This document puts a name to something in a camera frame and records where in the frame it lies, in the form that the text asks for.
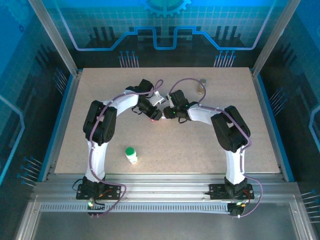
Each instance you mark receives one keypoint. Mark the black controller block with LED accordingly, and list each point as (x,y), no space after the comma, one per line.
(93,207)
(236,211)

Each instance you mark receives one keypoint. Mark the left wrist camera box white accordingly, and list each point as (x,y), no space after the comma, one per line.
(157,97)

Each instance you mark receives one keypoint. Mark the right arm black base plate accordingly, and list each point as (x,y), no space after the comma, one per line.
(216,191)

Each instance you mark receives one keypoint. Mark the aluminium mounting rail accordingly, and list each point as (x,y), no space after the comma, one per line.
(162,186)

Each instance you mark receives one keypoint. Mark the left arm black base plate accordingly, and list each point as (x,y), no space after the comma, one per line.
(112,191)

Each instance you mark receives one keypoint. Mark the grey metal panel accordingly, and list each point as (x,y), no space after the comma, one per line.
(162,227)

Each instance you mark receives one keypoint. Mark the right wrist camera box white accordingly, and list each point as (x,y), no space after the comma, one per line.
(170,101)

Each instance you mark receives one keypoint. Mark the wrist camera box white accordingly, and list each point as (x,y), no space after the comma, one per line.
(157,97)
(170,101)

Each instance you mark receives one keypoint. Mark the blue edged table side rail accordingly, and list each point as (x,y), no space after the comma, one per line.
(267,112)
(64,125)

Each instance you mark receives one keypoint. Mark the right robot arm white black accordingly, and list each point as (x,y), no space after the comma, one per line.
(230,130)

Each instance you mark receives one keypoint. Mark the white pill bottle green cap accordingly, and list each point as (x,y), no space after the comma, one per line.
(131,155)

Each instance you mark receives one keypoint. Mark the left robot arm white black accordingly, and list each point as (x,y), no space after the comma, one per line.
(100,125)

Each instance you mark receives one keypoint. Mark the amber pill bottle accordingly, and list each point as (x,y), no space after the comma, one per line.
(200,87)

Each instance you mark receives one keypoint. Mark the aluminium frame post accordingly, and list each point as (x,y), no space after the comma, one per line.
(58,42)
(273,37)

